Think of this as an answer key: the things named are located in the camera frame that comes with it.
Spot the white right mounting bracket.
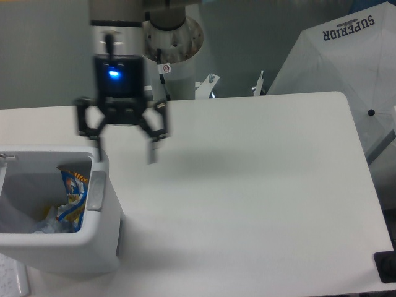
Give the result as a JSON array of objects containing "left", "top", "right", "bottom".
[{"left": 251, "top": 69, "right": 265, "bottom": 96}]

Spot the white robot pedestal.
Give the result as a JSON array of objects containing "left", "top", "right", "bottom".
[{"left": 143, "top": 16, "right": 204, "bottom": 101}]

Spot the black device at table edge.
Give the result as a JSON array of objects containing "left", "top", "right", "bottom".
[{"left": 374, "top": 251, "right": 395, "bottom": 283}]

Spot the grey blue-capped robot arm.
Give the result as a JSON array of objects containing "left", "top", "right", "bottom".
[{"left": 74, "top": 1, "right": 204, "bottom": 163}]

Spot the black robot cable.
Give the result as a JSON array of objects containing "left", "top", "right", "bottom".
[{"left": 156, "top": 48, "right": 171, "bottom": 101}]

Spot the white plastic trash can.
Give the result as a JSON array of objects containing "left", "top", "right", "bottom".
[{"left": 1, "top": 145, "right": 123, "bottom": 273}]

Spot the yellow wrapper in bin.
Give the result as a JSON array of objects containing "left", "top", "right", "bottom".
[{"left": 44, "top": 206, "right": 58, "bottom": 220}]

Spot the blue snack wrapper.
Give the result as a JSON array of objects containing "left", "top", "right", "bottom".
[{"left": 56, "top": 168, "right": 89, "bottom": 233}]

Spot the clear crushed plastic bottle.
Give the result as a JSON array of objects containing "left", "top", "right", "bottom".
[{"left": 30, "top": 218, "right": 74, "bottom": 234}]

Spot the white umbrella with lettering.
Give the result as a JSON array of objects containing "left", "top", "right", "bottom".
[{"left": 268, "top": 2, "right": 395, "bottom": 154}]

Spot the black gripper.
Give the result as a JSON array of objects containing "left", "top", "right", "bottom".
[{"left": 73, "top": 54, "right": 171, "bottom": 165}]

